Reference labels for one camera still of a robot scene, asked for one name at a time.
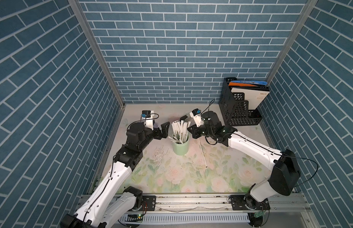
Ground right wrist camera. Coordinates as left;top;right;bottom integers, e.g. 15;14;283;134
190;108;204;127

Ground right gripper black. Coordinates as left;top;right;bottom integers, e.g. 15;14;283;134
186;124;214;139

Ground green cylindrical cup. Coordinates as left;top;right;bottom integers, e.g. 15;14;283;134
172;135;190;156

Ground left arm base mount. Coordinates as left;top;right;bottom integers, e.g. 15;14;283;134
129;195;157;212

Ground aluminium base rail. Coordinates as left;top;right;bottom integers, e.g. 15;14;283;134
143;193;311;213

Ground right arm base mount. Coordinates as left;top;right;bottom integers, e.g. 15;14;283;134
228;195;270;211

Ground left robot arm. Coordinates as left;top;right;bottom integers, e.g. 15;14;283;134
60;122;170;228

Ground white vented cable duct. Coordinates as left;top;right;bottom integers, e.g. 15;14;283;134
119;213;250;225

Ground blue folder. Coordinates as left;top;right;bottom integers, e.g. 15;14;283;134
231;80;268;86

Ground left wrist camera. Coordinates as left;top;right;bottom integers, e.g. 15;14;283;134
141;110;155;130

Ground black mesh file holder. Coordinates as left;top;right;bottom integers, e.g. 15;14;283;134
219;77;262;126

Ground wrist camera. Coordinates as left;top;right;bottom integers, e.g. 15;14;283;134
190;108;204;127
141;110;155;130

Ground wrapped straws in cup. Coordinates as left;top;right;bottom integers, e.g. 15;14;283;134
168;120;191;144

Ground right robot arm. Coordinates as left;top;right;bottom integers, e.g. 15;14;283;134
188;109;301;210

